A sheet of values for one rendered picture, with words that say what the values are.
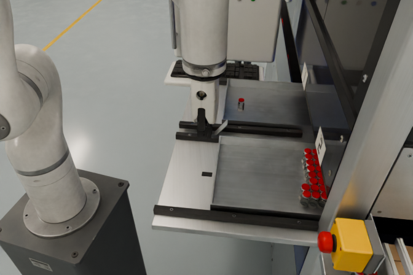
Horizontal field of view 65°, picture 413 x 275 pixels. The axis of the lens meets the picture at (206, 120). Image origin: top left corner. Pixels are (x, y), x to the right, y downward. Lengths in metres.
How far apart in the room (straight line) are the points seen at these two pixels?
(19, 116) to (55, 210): 0.31
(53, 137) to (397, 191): 0.69
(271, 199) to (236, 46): 0.90
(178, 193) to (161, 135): 1.54
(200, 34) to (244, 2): 0.97
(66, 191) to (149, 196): 1.22
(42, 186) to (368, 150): 0.67
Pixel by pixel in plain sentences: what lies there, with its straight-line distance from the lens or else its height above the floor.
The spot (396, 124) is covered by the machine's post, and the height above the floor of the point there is 1.25.
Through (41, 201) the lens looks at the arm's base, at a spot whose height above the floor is 0.96.
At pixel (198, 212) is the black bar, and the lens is 0.83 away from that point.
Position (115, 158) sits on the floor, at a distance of 2.30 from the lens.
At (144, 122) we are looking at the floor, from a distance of 2.55.
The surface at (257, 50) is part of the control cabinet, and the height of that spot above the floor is 0.87.
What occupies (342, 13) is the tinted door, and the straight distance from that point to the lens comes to 0.84.
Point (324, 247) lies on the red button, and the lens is 0.69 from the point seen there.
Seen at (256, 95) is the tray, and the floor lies 0.88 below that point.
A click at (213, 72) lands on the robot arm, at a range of 0.60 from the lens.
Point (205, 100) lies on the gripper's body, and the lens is 0.62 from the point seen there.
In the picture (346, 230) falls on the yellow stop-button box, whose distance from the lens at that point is 0.69.
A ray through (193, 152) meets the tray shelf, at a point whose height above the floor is 0.88.
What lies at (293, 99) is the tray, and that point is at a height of 0.88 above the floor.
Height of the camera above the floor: 1.57
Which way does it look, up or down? 38 degrees down
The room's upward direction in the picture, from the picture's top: straight up
